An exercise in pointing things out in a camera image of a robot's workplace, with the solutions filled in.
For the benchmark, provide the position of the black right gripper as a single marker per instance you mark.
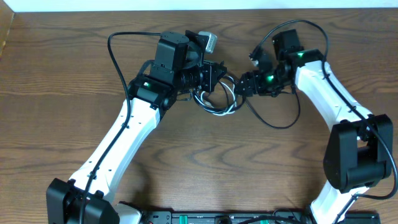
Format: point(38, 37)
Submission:
point(256, 88)

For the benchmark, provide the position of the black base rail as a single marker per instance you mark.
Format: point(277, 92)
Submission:
point(279, 216)

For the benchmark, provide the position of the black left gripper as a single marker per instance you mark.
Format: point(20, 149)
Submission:
point(212, 76)

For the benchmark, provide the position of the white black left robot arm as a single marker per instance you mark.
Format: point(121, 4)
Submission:
point(179, 65)

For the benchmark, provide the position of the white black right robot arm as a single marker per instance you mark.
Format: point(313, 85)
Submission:
point(359, 150)

